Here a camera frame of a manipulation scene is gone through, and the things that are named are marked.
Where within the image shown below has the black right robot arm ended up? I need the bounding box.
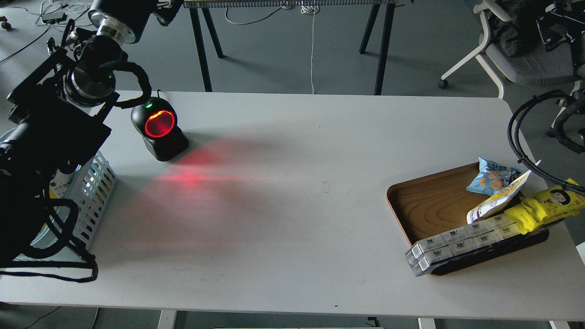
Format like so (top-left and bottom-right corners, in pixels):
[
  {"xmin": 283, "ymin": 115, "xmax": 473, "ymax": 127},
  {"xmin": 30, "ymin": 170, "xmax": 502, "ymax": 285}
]
[{"xmin": 506, "ymin": 0, "xmax": 585, "ymax": 195}]

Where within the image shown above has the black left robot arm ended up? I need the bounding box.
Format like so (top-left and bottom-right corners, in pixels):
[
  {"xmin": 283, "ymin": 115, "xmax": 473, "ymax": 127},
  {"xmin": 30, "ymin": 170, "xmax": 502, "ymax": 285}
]
[{"xmin": 1, "ymin": 0, "xmax": 189, "ymax": 283}]

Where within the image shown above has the silver boxed snack row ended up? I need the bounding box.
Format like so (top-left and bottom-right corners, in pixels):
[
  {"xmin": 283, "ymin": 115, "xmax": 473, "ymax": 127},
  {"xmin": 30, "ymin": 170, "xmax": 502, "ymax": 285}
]
[{"xmin": 404, "ymin": 214, "xmax": 522, "ymax": 276}]

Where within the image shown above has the blue snack bag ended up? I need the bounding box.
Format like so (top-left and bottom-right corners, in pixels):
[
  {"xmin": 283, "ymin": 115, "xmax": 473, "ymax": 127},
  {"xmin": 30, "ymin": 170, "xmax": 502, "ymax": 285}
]
[{"xmin": 466, "ymin": 158, "xmax": 524, "ymax": 196}]

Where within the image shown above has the light blue plastic basket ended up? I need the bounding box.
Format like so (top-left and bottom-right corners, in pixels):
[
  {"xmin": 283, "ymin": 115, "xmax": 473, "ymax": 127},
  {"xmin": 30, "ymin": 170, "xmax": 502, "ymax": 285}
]
[{"xmin": 0, "ymin": 128, "xmax": 117, "ymax": 263}]

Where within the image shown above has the yellow snack package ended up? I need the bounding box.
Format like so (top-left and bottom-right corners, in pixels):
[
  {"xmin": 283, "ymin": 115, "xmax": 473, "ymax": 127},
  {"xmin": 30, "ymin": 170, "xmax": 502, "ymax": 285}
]
[{"xmin": 504, "ymin": 186, "xmax": 585, "ymax": 234}]

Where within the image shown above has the wooden oval tray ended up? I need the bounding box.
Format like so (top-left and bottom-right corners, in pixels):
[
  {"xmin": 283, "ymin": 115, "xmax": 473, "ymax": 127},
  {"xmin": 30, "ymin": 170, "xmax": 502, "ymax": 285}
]
[{"xmin": 387, "ymin": 162, "xmax": 549, "ymax": 276}]

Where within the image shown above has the black barcode scanner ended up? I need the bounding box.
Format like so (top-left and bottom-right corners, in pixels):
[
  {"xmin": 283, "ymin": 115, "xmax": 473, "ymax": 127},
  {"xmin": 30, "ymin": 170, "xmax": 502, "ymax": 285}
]
[{"xmin": 130, "ymin": 90, "xmax": 189, "ymax": 162}]

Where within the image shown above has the black legged background table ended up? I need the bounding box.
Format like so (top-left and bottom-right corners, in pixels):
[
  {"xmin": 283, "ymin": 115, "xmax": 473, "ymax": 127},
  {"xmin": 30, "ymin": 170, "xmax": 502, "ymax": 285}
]
[{"xmin": 174, "ymin": 0, "xmax": 403, "ymax": 96}]

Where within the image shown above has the grey office chair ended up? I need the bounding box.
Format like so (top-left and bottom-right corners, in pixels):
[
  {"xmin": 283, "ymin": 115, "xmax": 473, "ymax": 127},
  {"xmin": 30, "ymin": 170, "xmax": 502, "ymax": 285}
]
[{"xmin": 437, "ymin": 0, "xmax": 584, "ymax": 98}]

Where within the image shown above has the white hanging cable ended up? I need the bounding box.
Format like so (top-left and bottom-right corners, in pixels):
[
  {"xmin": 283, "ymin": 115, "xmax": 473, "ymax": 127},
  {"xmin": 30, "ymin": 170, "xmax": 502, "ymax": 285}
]
[{"xmin": 300, "ymin": 4, "xmax": 320, "ymax": 95}]

